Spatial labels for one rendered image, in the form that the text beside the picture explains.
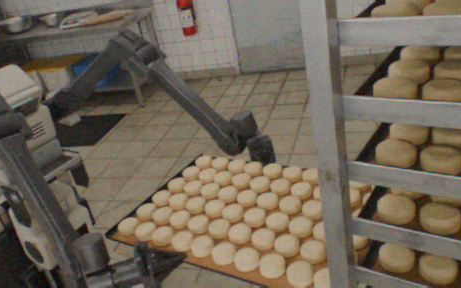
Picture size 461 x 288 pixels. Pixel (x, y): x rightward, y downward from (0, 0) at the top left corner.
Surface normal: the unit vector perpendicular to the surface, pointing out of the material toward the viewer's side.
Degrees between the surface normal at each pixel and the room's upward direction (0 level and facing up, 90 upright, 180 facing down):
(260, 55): 90
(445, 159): 0
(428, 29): 90
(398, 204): 0
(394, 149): 0
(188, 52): 90
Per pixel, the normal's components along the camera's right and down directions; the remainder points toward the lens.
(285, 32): -0.27, 0.49
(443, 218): -0.18, -0.87
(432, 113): -0.54, 0.48
